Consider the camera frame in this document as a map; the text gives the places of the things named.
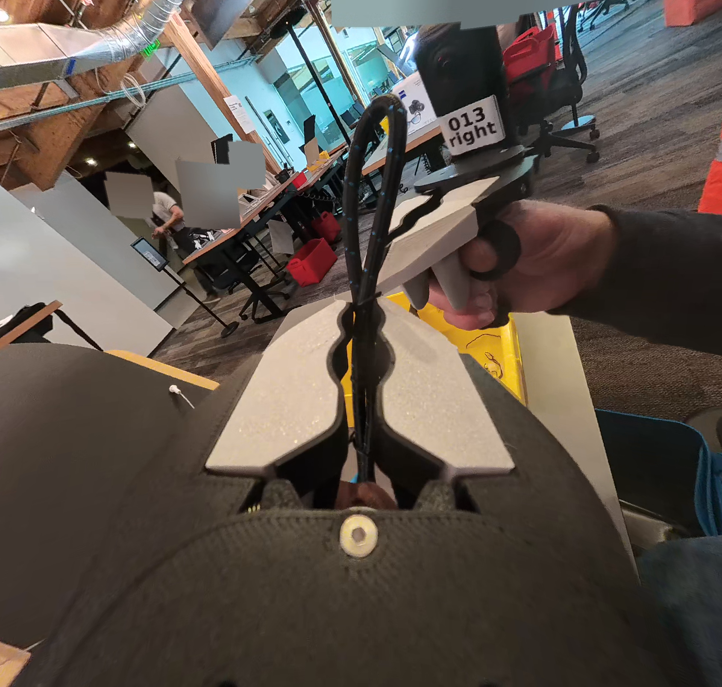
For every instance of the white printed carton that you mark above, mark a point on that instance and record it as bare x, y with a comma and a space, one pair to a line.
413, 103

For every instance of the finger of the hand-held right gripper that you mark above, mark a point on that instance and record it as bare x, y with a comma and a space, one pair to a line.
404, 211
434, 230

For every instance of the red plastic bin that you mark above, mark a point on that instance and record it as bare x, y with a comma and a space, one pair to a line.
327, 227
310, 261

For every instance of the yellow plastic bin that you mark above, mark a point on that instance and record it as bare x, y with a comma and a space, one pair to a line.
496, 360

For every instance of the background wooden desk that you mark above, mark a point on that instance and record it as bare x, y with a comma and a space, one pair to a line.
260, 208

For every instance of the large silver air duct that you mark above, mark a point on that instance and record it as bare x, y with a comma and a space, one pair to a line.
102, 39

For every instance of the blue fabric seat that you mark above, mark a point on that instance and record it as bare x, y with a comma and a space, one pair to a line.
666, 473

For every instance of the person's right hand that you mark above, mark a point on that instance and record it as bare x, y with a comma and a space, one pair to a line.
558, 259

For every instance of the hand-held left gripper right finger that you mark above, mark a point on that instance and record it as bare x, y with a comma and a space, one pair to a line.
446, 411

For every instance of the dark monitor with wooden back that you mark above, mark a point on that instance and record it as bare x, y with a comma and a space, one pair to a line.
79, 473

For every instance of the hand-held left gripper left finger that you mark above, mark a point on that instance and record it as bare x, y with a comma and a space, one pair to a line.
276, 411

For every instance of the small dark screen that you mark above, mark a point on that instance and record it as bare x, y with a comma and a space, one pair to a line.
149, 254

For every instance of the person's right forearm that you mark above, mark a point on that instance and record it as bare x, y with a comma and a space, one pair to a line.
666, 281

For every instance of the orange traffic cone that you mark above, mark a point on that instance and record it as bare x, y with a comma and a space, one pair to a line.
712, 185

